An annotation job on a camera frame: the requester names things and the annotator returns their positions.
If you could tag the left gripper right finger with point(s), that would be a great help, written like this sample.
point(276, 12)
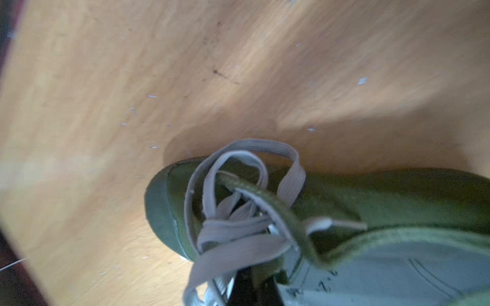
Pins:
point(268, 293)

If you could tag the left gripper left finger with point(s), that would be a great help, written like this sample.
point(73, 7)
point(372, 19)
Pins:
point(243, 292)

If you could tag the green shoe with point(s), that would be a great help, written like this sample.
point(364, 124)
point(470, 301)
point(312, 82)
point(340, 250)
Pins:
point(403, 237)

